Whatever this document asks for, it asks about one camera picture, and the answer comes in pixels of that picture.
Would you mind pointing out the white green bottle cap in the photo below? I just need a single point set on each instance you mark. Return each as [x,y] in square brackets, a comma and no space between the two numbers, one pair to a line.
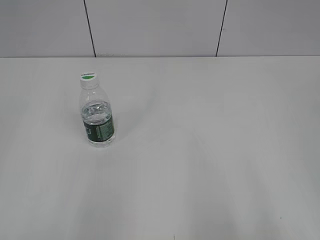
[88,78]

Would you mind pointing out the clear Cestbon water bottle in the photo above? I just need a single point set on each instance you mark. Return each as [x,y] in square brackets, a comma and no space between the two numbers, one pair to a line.
[96,114]

